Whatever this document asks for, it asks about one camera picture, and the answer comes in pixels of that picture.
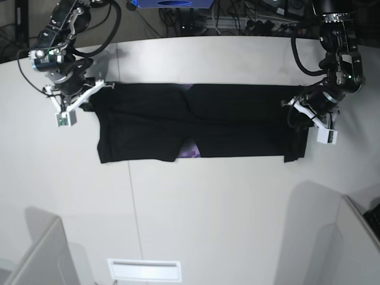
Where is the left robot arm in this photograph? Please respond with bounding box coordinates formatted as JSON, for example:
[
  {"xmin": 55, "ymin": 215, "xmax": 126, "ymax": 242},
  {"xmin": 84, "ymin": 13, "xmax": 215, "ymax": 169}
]
[{"xmin": 287, "ymin": 1, "xmax": 365, "ymax": 132}]

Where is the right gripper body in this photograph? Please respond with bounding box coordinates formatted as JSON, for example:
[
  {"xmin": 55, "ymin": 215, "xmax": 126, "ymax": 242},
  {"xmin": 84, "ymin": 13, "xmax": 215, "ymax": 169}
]
[{"xmin": 44, "ymin": 68, "xmax": 115, "ymax": 112}]

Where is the white table grommet plate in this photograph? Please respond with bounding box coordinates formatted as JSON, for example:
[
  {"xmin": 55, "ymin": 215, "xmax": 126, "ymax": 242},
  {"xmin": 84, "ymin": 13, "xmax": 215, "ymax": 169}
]
[{"xmin": 107, "ymin": 259, "xmax": 182, "ymax": 283}]

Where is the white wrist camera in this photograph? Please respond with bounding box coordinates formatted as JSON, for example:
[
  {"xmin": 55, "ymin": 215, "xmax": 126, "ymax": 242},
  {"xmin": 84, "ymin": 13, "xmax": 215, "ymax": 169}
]
[
  {"xmin": 55, "ymin": 111, "xmax": 77, "ymax": 127},
  {"xmin": 316, "ymin": 128, "xmax": 338, "ymax": 145}
]

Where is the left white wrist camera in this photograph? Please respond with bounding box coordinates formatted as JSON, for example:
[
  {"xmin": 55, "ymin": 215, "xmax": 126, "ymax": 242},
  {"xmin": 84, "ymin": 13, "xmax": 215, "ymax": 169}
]
[{"xmin": 316, "ymin": 128, "xmax": 338, "ymax": 145}]

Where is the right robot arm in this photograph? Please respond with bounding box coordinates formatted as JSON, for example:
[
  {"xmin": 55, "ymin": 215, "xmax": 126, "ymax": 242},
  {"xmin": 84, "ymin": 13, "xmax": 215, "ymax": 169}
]
[{"xmin": 16, "ymin": 1, "xmax": 122, "ymax": 113}]

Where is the black T-shirt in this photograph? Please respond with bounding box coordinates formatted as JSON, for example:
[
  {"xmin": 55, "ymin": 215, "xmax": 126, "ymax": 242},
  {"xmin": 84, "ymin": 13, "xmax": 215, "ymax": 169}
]
[{"xmin": 83, "ymin": 83, "xmax": 308, "ymax": 163}]

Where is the blue box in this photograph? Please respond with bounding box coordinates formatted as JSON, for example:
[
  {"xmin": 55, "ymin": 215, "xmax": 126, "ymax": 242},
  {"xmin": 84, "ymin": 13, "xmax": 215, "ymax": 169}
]
[{"xmin": 132, "ymin": 0, "xmax": 214, "ymax": 9}]

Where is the black keyboard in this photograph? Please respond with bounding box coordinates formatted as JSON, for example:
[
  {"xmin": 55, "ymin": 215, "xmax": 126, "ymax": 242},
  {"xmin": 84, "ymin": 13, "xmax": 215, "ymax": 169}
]
[{"xmin": 363, "ymin": 204, "xmax": 380, "ymax": 238}]

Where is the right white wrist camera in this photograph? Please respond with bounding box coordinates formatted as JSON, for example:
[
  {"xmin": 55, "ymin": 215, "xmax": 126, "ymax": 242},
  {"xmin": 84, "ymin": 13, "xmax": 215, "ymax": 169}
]
[{"xmin": 55, "ymin": 111, "xmax": 77, "ymax": 127}]

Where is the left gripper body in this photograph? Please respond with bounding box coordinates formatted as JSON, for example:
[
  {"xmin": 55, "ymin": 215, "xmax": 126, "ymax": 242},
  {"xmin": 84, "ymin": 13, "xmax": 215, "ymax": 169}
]
[{"xmin": 283, "ymin": 87, "xmax": 341, "ymax": 129}]

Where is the white power strip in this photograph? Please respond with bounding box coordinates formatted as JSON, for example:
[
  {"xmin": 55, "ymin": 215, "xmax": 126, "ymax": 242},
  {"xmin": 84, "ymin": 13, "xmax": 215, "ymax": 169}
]
[{"xmin": 245, "ymin": 19, "xmax": 300, "ymax": 34}]

